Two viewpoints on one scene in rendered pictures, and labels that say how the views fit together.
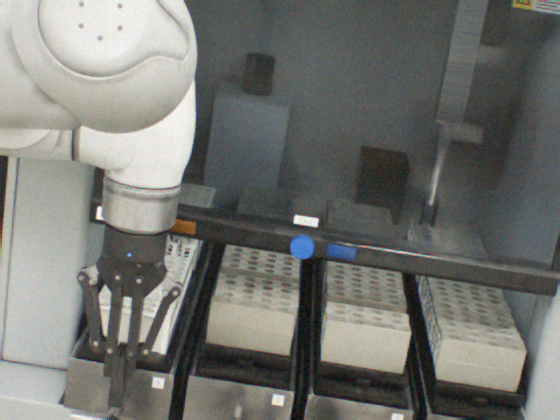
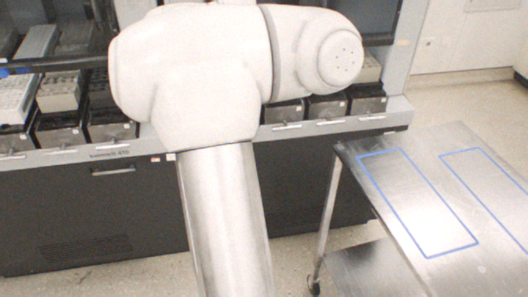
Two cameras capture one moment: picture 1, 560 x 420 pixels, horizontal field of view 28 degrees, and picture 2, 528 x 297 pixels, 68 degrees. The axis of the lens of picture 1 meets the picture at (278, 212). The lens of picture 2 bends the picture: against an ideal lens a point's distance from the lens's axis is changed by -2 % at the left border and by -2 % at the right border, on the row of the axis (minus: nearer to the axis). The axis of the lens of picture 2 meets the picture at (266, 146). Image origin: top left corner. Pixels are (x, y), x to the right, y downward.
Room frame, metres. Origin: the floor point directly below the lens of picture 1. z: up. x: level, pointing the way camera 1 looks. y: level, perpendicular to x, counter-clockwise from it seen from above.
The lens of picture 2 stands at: (0.24, 0.30, 1.56)
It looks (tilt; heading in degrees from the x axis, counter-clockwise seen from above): 41 degrees down; 347
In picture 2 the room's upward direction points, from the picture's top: 2 degrees clockwise
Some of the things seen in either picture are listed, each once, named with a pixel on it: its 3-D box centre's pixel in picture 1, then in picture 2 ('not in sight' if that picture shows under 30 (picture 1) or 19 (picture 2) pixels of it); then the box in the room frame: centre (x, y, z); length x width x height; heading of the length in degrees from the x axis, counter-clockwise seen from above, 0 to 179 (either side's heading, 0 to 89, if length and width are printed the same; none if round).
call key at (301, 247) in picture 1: (302, 247); not in sight; (1.32, -0.04, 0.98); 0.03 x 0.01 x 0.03; 90
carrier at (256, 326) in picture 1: (250, 325); not in sight; (1.35, 0.01, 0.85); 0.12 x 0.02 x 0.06; 91
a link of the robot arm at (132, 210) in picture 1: (139, 202); not in sight; (1.24, 0.16, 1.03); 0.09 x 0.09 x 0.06
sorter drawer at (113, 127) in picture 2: not in sight; (119, 77); (1.58, 0.57, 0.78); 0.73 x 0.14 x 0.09; 0
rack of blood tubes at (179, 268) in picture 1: (146, 293); not in sight; (1.44, 0.16, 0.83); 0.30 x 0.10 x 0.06; 0
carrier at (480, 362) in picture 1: (478, 362); (364, 74); (1.35, -0.29, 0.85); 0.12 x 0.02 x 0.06; 89
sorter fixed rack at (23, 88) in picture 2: not in sight; (16, 93); (1.45, 0.87, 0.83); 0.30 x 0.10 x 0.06; 0
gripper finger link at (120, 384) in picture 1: (121, 377); not in sight; (1.24, 0.16, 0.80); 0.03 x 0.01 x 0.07; 0
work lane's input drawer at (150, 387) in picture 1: (156, 293); not in sight; (1.58, 0.16, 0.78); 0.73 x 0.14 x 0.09; 0
